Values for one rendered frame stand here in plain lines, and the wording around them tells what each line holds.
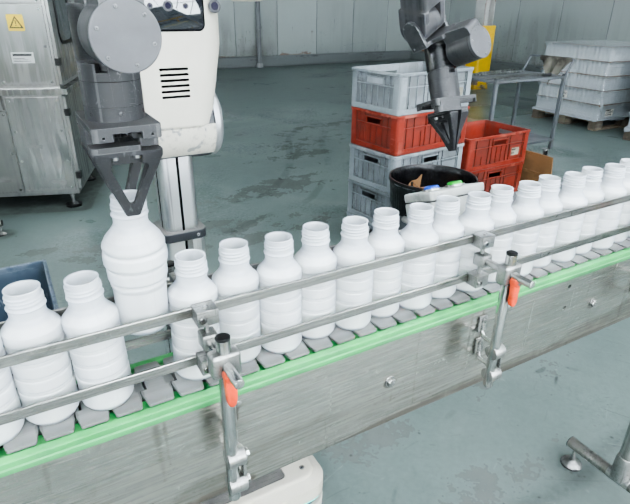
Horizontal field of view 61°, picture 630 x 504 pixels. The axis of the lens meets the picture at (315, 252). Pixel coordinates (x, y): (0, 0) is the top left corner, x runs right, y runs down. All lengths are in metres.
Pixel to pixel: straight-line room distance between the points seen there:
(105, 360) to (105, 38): 0.35
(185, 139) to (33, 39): 3.06
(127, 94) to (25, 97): 3.75
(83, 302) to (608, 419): 2.10
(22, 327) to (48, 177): 3.78
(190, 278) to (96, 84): 0.23
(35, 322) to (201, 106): 0.70
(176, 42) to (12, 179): 3.38
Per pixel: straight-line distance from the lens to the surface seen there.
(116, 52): 0.48
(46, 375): 0.66
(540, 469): 2.11
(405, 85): 2.98
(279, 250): 0.67
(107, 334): 0.63
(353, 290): 0.75
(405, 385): 0.89
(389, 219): 0.76
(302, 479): 1.58
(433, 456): 2.04
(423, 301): 0.85
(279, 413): 0.77
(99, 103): 0.56
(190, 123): 1.21
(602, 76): 7.70
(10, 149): 4.40
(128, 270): 0.61
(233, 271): 0.67
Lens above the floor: 1.44
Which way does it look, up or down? 25 degrees down
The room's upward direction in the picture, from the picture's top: 1 degrees clockwise
